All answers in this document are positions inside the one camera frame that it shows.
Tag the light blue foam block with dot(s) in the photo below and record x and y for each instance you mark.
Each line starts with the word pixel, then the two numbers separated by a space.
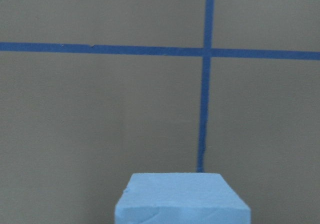
pixel 180 198

